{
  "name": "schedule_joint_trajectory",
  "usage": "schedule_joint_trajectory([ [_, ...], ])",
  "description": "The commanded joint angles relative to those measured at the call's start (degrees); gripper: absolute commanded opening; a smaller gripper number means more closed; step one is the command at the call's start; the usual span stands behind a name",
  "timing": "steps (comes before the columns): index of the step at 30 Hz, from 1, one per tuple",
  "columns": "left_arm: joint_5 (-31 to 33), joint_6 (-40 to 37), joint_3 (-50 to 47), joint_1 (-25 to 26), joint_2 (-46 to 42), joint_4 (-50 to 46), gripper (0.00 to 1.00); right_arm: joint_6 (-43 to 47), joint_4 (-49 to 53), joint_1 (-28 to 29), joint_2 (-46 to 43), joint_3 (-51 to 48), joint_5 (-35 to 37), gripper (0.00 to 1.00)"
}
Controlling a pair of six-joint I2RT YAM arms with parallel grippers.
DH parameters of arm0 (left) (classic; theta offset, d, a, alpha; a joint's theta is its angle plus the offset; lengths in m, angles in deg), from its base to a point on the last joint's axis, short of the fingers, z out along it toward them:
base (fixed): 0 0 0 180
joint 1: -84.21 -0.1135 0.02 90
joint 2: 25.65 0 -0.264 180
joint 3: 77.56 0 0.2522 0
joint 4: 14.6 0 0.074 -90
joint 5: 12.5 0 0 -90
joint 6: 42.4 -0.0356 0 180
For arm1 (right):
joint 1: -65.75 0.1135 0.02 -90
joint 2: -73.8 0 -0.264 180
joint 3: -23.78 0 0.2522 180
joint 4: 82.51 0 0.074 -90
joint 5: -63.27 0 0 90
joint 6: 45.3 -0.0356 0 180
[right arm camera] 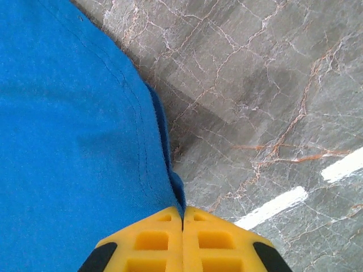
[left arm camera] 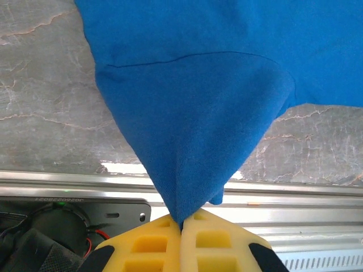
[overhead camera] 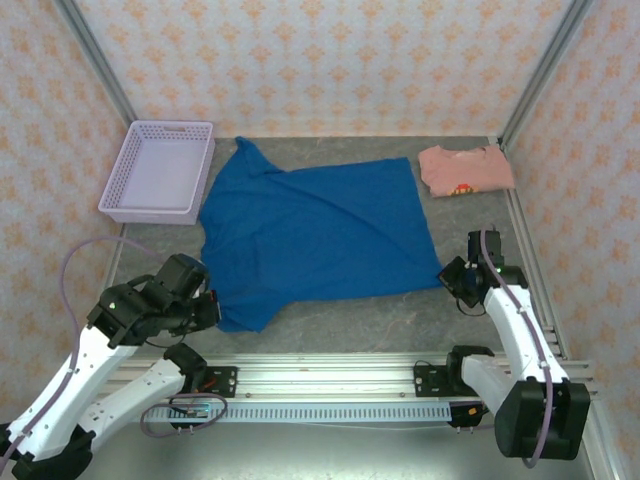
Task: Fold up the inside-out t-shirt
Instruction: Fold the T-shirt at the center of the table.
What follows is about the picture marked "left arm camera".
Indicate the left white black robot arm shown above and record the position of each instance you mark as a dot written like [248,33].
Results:
[56,224]

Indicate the blue t-shirt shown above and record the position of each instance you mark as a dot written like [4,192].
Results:
[184,99]

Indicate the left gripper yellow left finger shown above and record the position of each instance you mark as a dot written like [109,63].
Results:
[122,249]

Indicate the wide aluminium base rail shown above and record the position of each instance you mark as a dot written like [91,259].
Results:
[297,215]

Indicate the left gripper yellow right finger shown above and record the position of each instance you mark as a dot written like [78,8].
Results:
[241,246]

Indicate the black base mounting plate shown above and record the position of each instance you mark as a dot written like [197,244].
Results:
[127,208]

